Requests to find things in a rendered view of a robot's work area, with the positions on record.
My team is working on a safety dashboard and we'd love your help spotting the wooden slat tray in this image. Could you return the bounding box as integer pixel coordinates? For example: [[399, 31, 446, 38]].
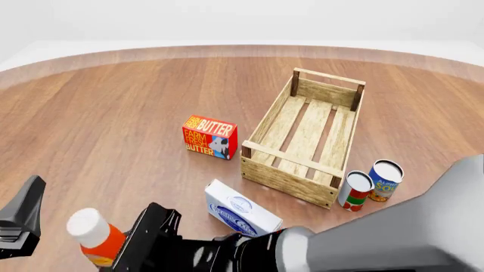
[[240, 66, 367, 211]]

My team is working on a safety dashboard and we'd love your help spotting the red butter box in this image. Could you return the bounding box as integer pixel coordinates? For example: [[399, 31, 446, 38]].
[[181, 114, 239, 161]]

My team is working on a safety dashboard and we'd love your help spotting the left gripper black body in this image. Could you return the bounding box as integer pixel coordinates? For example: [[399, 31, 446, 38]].
[[0, 219, 42, 259]]

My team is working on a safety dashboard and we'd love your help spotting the tomato tin with red label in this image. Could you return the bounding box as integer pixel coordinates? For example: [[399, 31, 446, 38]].
[[337, 170, 376, 213]]

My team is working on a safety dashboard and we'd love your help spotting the ketchup bottle with white cap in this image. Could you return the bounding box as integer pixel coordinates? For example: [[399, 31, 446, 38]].
[[66, 207, 128, 270]]

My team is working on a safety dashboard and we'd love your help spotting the white cream cheese box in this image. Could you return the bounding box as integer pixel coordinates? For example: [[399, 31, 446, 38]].
[[204, 178, 284, 238]]

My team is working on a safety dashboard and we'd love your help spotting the blue alphabet soup tin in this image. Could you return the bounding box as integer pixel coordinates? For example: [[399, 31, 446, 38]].
[[368, 159, 405, 202]]

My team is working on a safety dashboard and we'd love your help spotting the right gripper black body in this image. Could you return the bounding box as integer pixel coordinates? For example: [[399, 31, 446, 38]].
[[111, 202, 183, 272]]

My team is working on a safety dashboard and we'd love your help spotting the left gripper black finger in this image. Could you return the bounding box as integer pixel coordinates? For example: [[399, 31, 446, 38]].
[[0, 175, 47, 229]]

